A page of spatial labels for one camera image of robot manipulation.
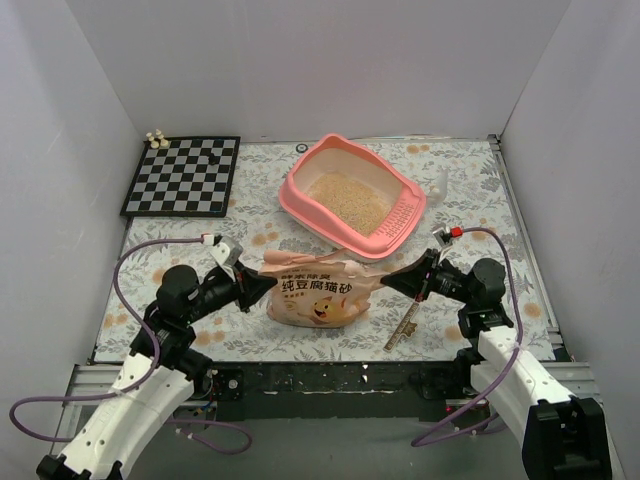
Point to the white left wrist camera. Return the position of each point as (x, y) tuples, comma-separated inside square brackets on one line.
[(225, 251)]

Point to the pink cat litter box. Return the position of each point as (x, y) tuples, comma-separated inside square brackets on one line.
[(334, 153)]

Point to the brown bag sealing clip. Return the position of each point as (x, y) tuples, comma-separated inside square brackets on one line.
[(406, 328)]

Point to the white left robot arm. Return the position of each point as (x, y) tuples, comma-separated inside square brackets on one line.
[(160, 372)]

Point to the black white chessboard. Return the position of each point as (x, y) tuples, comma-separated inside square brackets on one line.
[(179, 181)]

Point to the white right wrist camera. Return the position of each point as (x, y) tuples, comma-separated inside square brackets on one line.
[(446, 237)]

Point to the orange cat litter bag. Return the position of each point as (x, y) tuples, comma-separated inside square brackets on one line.
[(327, 292)]

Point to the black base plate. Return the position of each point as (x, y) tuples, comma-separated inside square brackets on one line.
[(424, 390)]

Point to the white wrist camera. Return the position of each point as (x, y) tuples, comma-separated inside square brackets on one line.
[(446, 237), (225, 251)]

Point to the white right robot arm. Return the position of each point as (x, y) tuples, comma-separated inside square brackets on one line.
[(561, 435)]

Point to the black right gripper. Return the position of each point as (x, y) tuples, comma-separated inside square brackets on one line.
[(426, 275)]

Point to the beige litter in box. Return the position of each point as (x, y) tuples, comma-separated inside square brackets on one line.
[(354, 203)]

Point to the clear plastic litter scoop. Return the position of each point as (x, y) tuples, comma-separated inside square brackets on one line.
[(438, 190)]

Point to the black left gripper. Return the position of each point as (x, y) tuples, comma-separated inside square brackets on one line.
[(240, 286)]

